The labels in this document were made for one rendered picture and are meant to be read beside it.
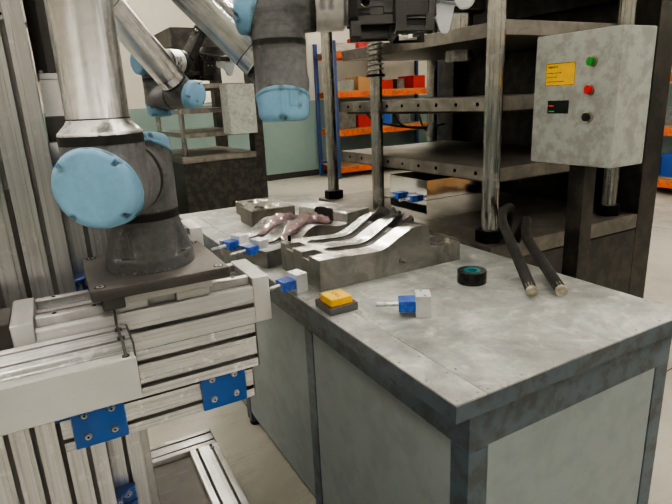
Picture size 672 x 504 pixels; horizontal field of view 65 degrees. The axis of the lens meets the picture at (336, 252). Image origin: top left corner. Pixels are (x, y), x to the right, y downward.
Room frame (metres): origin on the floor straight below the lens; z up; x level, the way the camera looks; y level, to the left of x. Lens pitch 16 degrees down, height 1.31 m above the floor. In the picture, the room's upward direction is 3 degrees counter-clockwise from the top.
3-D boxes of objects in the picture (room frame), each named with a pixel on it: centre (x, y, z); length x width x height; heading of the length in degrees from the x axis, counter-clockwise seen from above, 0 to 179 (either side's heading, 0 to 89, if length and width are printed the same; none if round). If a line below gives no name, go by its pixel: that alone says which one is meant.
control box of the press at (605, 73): (1.75, -0.83, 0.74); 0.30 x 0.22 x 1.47; 29
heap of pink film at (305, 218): (1.87, 0.13, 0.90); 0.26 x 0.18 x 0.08; 136
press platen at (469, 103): (2.57, -0.64, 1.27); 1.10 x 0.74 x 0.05; 29
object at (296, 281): (1.37, 0.15, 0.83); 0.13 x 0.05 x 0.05; 127
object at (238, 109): (6.33, 1.43, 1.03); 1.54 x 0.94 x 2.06; 31
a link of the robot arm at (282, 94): (0.82, 0.07, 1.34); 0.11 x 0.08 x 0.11; 2
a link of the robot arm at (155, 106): (1.65, 0.50, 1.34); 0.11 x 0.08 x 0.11; 53
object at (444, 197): (2.47, -0.55, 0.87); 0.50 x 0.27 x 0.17; 119
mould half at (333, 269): (1.60, -0.11, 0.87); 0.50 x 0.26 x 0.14; 119
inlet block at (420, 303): (1.19, -0.15, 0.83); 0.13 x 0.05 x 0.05; 85
